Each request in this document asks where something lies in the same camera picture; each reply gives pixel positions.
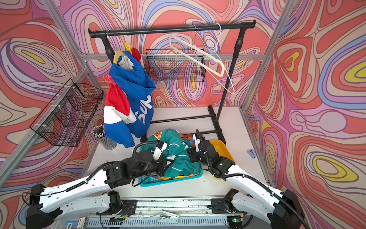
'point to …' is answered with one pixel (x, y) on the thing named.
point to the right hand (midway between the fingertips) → (190, 153)
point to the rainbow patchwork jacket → (191, 139)
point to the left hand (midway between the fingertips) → (175, 163)
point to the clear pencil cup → (98, 132)
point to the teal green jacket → (180, 167)
